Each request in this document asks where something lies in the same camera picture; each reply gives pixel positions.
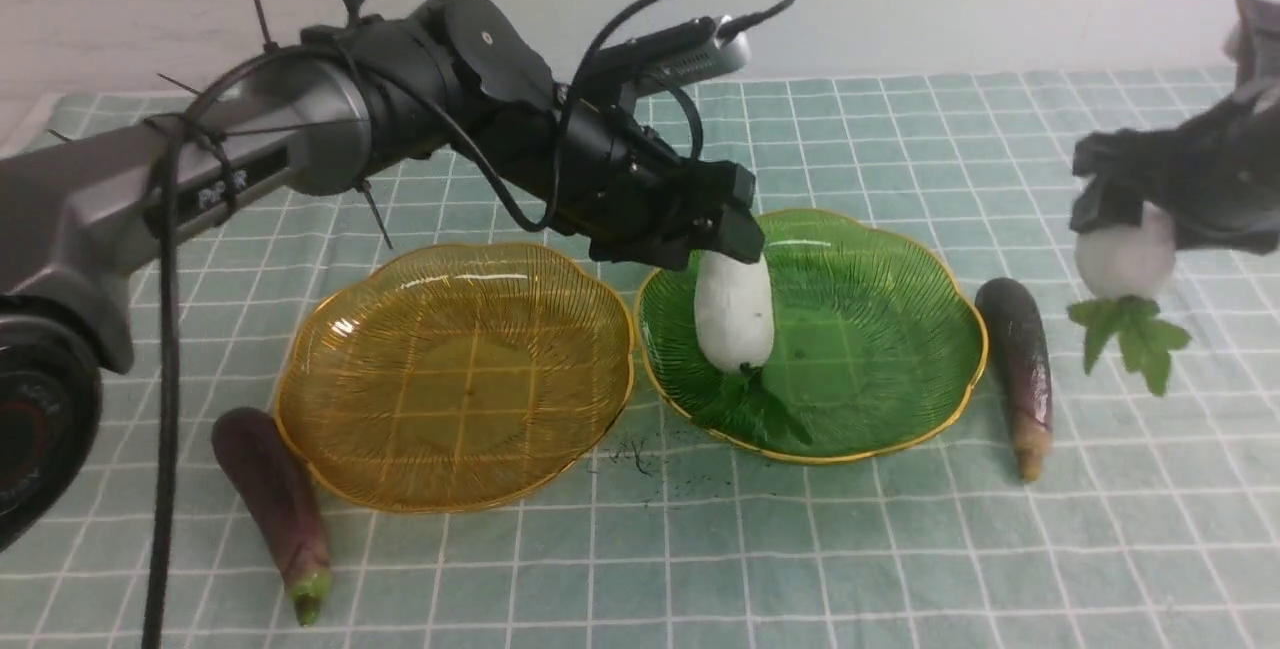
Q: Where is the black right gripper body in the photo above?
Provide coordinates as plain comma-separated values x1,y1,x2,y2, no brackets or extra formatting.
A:
1070,0,1279,253

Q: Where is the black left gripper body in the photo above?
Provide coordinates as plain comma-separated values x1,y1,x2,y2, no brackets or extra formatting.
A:
556,108,727,269

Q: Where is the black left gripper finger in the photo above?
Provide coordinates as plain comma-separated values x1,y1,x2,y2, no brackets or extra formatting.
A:
712,163,756,210
712,204,765,262

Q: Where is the white radish with leaves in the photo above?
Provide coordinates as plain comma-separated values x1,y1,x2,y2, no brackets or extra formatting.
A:
691,251,813,445
1068,204,1190,397

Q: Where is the purple eggplant tan stem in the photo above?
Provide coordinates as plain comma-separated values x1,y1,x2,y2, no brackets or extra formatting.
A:
975,276,1053,483

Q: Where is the purple eggplant green stem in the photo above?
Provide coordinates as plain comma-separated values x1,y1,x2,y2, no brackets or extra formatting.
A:
211,407,332,627

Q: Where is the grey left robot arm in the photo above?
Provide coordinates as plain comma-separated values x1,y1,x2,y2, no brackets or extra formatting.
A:
3,0,771,547

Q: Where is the green plastic plate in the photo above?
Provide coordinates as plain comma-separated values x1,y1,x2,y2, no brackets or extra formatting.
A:
634,207,989,465

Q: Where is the amber plastic plate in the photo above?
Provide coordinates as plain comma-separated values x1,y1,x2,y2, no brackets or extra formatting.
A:
273,242,637,515

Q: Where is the green checkered tablecloth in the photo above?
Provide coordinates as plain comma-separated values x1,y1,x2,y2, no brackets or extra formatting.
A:
0,67,1280,649

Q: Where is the black cable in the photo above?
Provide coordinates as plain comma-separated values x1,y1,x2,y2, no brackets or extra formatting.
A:
140,0,797,649

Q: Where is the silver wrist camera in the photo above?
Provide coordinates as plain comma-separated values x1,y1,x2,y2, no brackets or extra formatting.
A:
582,15,753,100

